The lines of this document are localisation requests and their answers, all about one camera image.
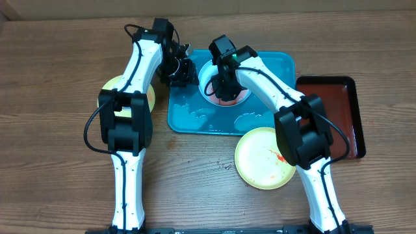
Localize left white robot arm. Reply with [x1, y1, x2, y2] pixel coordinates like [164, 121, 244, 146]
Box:
[83, 18, 199, 233]

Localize dark red black-rimmed tray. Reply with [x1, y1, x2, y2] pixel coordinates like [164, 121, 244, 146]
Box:
[296, 76, 366, 159]

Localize red sponge with dark scourer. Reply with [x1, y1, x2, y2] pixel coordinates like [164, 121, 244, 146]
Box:
[218, 99, 238, 106]

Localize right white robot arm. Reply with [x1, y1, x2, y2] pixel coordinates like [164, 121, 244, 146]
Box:
[209, 43, 348, 233]

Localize light blue plate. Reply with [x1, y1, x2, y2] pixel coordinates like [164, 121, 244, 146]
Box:
[198, 60, 251, 107]

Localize teal plastic tray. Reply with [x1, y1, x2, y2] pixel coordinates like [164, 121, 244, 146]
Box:
[167, 49, 296, 135]

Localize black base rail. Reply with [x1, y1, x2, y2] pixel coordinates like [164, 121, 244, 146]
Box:
[85, 224, 374, 234]

